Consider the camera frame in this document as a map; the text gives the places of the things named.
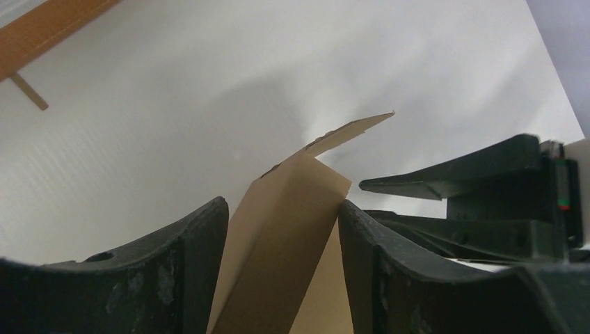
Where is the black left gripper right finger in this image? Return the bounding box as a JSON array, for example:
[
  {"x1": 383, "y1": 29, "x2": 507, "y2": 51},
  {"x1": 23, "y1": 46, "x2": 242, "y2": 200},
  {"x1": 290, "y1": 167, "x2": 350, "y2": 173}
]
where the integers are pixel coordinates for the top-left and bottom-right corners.
[{"x1": 338, "y1": 200, "x2": 589, "y2": 333}]

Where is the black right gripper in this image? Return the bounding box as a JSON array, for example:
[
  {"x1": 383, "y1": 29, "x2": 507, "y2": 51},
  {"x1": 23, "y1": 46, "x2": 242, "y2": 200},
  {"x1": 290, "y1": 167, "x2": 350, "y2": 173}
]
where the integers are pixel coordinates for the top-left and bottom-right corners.
[{"x1": 359, "y1": 134, "x2": 589, "y2": 263}]

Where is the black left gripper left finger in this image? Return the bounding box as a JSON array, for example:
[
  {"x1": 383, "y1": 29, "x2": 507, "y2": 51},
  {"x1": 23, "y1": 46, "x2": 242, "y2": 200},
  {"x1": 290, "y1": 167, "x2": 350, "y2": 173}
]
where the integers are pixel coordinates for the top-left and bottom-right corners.
[{"x1": 1, "y1": 196, "x2": 229, "y2": 333}]

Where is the orange wooden shelf rack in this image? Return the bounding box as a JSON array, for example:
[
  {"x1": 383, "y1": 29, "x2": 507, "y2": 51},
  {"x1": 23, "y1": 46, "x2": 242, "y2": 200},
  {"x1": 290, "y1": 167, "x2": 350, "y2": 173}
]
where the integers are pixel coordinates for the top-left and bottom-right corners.
[{"x1": 1, "y1": 0, "x2": 118, "y2": 80}]

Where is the brown cardboard box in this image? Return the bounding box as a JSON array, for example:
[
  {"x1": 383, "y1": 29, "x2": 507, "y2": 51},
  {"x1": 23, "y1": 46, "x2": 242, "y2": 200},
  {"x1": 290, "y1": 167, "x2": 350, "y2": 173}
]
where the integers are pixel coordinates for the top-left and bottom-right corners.
[{"x1": 210, "y1": 113, "x2": 391, "y2": 333}]

